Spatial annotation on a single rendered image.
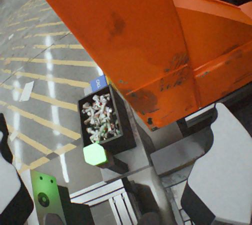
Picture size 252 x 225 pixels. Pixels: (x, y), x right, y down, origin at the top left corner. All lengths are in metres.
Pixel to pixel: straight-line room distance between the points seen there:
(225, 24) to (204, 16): 0.07
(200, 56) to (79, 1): 0.29
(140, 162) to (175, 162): 0.33
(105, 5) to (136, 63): 0.13
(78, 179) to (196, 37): 1.11
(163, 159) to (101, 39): 0.76
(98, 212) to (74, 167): 0.46
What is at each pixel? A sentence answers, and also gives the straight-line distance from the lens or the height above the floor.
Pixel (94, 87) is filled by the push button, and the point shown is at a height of 0.48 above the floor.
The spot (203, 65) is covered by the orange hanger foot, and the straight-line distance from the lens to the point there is 0.49.
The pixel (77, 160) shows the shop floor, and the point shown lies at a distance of 1.37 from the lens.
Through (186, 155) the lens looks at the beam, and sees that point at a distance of 0.98.
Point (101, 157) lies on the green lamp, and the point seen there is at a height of 0.65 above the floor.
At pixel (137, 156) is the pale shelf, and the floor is 0.45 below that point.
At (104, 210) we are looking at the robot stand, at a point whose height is 0.21.
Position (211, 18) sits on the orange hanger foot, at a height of 0.80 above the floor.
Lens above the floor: 1.07
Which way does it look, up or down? 52 degrees down
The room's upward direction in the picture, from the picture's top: 38 degrees counter-clockwise
